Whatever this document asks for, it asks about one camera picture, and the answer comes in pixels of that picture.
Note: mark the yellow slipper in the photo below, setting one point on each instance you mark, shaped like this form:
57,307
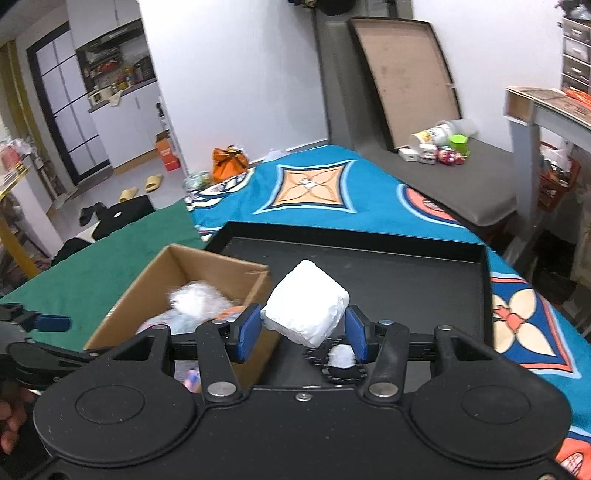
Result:
153,182
129,194

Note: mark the orange basket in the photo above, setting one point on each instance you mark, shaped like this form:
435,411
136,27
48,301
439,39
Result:
558,180

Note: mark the clear plastic bag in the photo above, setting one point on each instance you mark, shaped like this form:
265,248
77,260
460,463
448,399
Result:
198,300

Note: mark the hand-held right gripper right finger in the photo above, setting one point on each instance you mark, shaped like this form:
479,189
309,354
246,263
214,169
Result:
358,336

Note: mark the black bag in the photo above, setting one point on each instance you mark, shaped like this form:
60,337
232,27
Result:
124,217

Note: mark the pink toy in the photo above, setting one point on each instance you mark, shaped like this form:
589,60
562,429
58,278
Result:
445,155

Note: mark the black framed sliding door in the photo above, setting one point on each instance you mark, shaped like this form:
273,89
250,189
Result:
69,106

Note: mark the grey drawer unit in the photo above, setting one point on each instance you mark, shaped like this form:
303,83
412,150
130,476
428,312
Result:
577,55

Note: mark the small white box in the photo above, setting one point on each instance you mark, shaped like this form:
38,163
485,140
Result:
427,153

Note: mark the orange and green soft toy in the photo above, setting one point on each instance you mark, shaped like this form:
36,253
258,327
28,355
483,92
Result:
228,314

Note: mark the orange bag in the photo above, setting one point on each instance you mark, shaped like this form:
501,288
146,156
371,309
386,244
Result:
229,164

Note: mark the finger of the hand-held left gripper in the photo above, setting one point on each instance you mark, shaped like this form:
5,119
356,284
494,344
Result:
55,357
53,322

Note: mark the black felt pouch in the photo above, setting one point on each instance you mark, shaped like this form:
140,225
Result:
339,374

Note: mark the person's left hand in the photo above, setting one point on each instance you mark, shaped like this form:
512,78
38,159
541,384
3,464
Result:
16,415

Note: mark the red toy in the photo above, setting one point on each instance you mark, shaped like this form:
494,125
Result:
459,158

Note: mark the white table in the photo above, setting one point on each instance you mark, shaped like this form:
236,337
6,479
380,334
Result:
526,138

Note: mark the grey folding mattress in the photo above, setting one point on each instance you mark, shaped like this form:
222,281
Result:
461,184

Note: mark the green cloth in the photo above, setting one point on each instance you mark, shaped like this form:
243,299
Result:
92,270

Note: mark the black tray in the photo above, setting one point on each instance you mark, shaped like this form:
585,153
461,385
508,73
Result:
392,277

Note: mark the fluffy white blue cloth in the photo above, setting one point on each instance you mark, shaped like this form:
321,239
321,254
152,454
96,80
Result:
178,322

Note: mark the white kitchen cabinet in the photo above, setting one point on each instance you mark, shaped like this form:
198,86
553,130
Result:
134,106

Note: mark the orange carton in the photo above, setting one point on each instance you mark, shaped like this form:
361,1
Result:
167,154

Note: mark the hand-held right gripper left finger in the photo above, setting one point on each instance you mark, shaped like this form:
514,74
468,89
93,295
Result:
249,331

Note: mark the printed teal blanket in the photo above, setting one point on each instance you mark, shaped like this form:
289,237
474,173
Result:
378,203

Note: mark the brown board with black frame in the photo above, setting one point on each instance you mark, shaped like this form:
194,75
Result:
406,78

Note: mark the yellow metal frame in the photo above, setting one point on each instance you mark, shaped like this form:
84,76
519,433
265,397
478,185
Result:
14,240

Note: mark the white soft tissue packet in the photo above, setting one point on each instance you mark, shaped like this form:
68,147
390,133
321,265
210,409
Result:
307,300

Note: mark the white charger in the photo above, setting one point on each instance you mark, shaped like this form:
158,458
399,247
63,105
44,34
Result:
407,154

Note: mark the cardboard box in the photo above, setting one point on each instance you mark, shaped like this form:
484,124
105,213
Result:
217,268

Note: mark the black slipper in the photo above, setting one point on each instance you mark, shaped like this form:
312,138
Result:
87,216
100,209

